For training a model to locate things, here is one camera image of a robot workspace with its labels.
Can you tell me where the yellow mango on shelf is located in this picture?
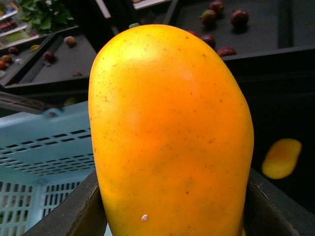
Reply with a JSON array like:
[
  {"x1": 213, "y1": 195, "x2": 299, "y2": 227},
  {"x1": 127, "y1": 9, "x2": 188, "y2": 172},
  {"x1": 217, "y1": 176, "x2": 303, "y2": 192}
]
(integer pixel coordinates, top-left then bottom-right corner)
[{"x1": 261, "y1": 138, "x2": 302, "y2": 179}]

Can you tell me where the green leafy plant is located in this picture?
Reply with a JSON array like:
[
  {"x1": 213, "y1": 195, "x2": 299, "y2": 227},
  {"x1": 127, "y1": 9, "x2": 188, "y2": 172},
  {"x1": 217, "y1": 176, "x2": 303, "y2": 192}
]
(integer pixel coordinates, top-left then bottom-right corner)
[{"x1": 18, "y1": 0, "x2": 76, "y2": 34}]

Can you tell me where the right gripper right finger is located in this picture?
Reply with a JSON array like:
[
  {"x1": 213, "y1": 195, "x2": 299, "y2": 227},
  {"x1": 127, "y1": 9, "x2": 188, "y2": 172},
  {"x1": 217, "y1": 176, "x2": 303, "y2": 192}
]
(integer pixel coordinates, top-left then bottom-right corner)
[{"x1": 244, "y1": 169, "x2": 315, "y2": 236}]

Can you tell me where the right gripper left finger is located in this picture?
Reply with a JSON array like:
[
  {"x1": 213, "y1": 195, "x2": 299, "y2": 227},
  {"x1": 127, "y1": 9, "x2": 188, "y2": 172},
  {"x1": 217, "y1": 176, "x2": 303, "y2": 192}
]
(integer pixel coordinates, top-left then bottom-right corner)
[{"x1": 24, "y1": 171, "x2": 107, "y2": 236}]

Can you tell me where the yellow mango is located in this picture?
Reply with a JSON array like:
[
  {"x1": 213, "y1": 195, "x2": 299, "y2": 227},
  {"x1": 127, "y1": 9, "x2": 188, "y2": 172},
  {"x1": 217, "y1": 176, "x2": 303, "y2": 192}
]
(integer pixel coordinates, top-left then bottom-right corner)
[
  {"x1": 88, "y1": 25, "x2": 253, "y2": 236},
  {"x1": 261, "y1": 138, "x2": 302, "y2": 179}
]

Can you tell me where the light teal plastic basket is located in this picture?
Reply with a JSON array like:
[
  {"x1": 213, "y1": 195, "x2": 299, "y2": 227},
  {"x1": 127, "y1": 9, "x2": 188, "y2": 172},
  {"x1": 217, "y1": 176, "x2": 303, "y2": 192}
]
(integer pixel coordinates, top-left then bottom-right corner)
[{"x1": 0, "y1": 102, "x2": 95, "y2": 236}]

